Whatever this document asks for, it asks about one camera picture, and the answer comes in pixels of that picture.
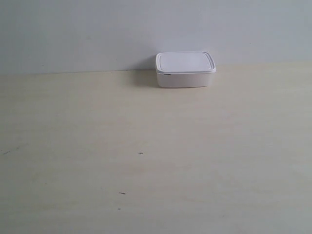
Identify white lidded plastic container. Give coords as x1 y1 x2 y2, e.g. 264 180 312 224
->
155 51 216 88

